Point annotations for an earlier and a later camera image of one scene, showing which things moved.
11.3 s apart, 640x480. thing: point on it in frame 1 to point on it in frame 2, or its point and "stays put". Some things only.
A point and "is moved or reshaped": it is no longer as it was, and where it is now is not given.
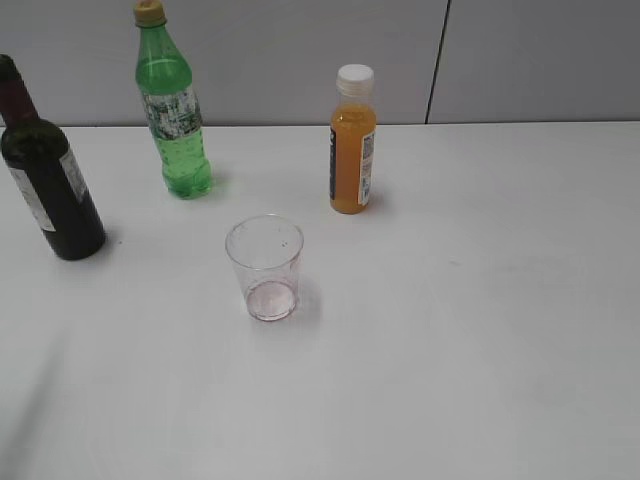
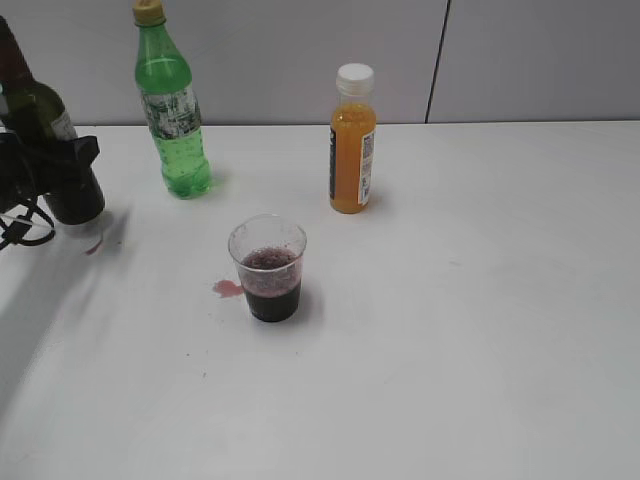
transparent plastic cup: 265,251 stays put
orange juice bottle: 352,137 stays put
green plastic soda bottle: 173,103 stays put
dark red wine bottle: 39,155 is moved or reshaped
